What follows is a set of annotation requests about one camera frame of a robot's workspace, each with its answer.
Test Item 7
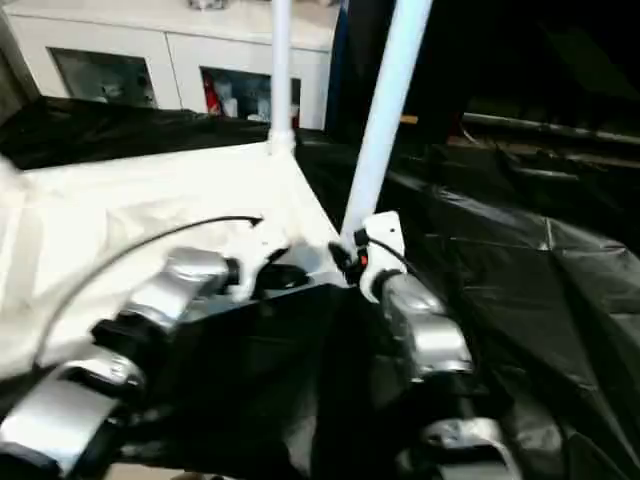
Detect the white plastic table top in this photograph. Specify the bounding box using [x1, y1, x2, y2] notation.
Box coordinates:
[0, 139, 351, 381]

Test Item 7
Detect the black mat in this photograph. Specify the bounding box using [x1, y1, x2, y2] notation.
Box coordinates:
[0, 94, 640, 480]

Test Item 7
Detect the red bottle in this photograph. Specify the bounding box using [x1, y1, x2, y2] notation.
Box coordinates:
[205, 74, 224, 115]

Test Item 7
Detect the dark metal pole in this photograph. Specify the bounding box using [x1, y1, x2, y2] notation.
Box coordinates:
[462, 112, 640, 139]

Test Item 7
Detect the white glass-door cabinet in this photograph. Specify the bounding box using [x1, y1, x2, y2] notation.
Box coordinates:
[4, 0, 341, 131]

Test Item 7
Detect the grey curtain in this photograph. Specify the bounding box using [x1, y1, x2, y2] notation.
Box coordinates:
[0, 0, 41, 126]

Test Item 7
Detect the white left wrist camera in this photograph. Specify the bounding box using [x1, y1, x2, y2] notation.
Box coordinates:
[227, 214, 294, 301]

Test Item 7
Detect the black right camera cable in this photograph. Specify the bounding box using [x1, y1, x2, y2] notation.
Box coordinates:
[357, 234, 416, 276]

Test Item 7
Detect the black camera cable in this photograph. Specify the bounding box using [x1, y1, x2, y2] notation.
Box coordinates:
[357, 234, 416, 276]
[37, 214, 265, 361]

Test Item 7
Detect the black left camera cable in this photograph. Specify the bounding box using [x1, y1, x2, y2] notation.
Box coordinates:
[37, 214, 265, 361]

